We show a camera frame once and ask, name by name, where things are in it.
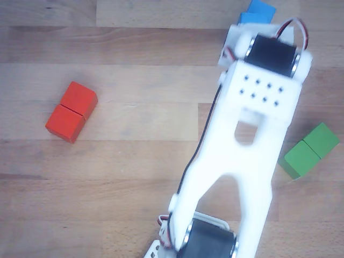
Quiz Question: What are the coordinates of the black wire along arm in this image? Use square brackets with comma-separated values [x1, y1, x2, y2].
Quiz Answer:
[178, 85, 224, 195]

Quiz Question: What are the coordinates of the small blue cube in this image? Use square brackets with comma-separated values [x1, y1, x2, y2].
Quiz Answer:
[236, 11, 273, 26]

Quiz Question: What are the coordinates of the long green block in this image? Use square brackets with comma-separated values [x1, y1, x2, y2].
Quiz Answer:
[277, 121, 340, 181]

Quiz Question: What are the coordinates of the red white servo wire loop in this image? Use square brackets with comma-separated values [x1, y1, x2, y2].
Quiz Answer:
[275, 17, 310, 52]

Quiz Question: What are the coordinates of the long red block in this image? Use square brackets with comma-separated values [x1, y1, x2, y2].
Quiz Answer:
[45, 81, 99, 144]

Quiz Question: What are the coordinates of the long blue block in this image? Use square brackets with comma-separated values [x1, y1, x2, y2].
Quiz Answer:
[246, 0, 277, 22]

